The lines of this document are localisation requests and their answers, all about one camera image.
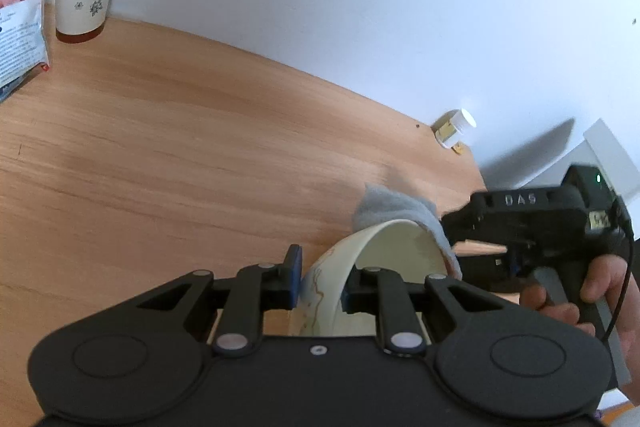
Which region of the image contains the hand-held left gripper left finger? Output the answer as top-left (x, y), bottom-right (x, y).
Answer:
top-left (135, 244), bottom-right (305, 358)

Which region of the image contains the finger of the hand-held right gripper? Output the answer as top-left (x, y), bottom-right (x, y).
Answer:
top-left (440, 207), bottom-right (508, 249)
top-left (452, 252), bottom-right (523, 294)

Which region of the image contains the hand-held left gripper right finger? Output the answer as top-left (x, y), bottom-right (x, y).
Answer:
top-left (341, 264), bottom-right (508, 358)

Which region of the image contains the pale green ceramic bowl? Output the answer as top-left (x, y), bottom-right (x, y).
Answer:
top-left (289, 219), bottom-right (448, 338)

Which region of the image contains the grey cleaning cloth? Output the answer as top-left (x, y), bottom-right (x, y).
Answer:
top-left (351, 182), bottom-right (463, 280)

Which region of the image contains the person's right hand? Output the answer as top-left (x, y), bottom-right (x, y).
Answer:
top-left (519, 252), bottom-right (640, 388)

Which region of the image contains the small white pill bottle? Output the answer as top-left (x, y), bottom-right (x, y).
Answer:
top-left (433, 108), bottom-right (477, 148)

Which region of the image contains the blue and white printed packet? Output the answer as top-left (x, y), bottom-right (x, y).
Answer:
top-left (0, 0), bottom-right (52, 102)

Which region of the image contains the white wall heater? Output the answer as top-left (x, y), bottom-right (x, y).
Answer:
top-left (520, 118), bottom-right (640, 210)

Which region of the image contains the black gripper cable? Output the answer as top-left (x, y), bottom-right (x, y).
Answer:
top-left (602, 199), bottom-right (637, 344)

